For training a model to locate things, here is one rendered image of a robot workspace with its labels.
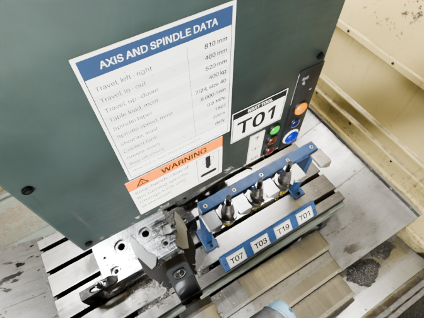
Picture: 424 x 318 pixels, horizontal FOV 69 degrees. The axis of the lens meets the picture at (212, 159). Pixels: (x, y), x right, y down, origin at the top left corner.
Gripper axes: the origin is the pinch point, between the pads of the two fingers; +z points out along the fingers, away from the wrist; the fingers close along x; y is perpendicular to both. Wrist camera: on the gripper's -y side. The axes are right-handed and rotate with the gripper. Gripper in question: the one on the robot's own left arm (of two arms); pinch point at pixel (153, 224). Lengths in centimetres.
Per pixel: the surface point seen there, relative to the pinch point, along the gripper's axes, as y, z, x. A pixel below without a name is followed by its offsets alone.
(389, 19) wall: 0, 25, 100
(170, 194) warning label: -20.2, -4.4, 4.6
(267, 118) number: -28.1, -4.1, 22.8
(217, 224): 25.3, 0.0, 17.1
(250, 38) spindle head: -44.5, -3.4, 17.9
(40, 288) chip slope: 83, 31, -56
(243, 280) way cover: 69, -14, 22
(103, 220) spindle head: -22.6, -4.3, -6.1
